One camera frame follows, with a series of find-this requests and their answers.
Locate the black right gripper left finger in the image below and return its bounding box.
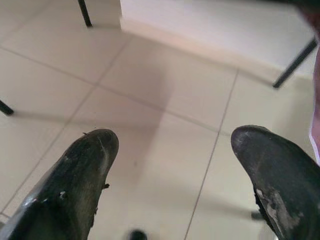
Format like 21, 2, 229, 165
0, 128, 120, 240

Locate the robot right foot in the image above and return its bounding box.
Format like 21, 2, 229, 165
128, 229, 148, 240

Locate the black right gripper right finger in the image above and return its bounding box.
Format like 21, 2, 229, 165
230, 124, 320, 240

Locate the black metal table leg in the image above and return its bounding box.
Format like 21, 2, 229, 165
0, 99, 15, 116
272, 37, 318, 89
77, 0, 93, 28

